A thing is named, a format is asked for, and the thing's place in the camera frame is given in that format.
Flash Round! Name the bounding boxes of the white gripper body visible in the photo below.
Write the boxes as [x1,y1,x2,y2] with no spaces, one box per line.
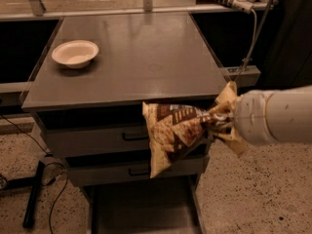
[234,90,277,145]

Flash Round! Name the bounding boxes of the brown chip bag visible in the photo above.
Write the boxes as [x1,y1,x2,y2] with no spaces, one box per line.
[142,81,247,178]

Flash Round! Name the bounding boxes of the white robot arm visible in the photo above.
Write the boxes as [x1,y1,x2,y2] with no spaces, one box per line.
[234,86,312,145]

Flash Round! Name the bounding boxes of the bottom grey drawer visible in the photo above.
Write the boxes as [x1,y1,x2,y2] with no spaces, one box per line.
[87,176,207,234]

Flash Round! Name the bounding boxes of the grey drawer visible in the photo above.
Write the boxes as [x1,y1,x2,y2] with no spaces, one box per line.
[37,99,224,158]
[87,176,207,234]
[65,144,210,187]

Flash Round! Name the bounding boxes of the top grey drawer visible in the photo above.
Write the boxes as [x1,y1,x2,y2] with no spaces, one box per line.
[37,99,224,158]

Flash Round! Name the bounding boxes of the grey drawer cabinet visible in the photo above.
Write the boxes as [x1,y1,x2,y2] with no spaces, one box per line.
[20,11,234,234]

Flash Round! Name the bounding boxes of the middle grey drawer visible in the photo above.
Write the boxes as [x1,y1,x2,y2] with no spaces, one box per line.
[65,144,210,187]

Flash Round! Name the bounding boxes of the dark cabinet at right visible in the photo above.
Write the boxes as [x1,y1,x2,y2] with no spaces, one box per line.
[255,0,312,90]

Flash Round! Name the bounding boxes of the white paper bowl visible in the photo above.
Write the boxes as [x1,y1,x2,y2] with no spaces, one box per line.
[52,40,99,69]

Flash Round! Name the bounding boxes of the black floor stand bar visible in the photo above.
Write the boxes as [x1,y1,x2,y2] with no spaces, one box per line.
[0,161,45,229]

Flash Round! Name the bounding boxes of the grey side bracket box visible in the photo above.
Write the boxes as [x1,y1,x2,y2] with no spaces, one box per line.
[220,65,260,88]

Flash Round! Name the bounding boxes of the white cable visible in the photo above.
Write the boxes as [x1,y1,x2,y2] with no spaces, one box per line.
[233,9,259,83]

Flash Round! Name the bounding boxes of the black floor cable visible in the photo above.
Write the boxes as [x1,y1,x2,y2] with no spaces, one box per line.
[0,114,70,234]

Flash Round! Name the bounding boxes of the grey metal rail frame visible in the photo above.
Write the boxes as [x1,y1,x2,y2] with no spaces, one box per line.
[0,0,281,21]

